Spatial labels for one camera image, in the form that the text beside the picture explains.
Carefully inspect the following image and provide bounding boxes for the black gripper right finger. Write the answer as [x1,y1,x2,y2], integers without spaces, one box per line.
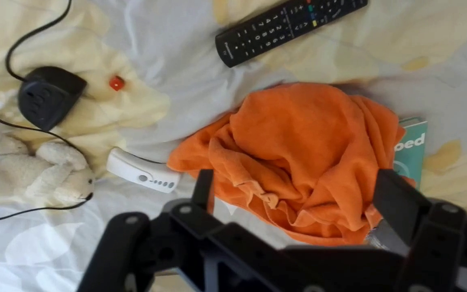
[371,169,467,292]

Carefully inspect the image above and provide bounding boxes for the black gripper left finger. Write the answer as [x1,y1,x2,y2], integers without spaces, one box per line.
[76,169,230,292]

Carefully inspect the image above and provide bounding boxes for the orange fleece throw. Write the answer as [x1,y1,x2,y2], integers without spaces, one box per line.
[167,82,407,249]

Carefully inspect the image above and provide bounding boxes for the white small remote control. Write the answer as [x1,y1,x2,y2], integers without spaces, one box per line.
[105,147,183,195]

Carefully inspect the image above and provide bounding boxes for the teal paperback book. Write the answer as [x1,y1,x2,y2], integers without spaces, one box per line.
[392,117,430,189]

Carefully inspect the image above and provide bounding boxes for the small orange plastic piece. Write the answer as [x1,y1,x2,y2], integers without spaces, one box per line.
[109,75,126,93]

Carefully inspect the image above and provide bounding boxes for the black power adapter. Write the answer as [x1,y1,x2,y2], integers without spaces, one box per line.
[16,66,89,134]

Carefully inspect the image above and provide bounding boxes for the grey yellow leaf duvet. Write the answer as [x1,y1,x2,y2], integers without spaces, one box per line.
[0,0,467,292]

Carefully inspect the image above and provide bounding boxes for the black TV remote control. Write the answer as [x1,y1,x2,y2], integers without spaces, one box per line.
[214,0,370,70]

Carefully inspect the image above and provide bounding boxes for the thin black adapter cable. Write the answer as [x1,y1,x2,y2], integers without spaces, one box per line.
[0,0,94,228]

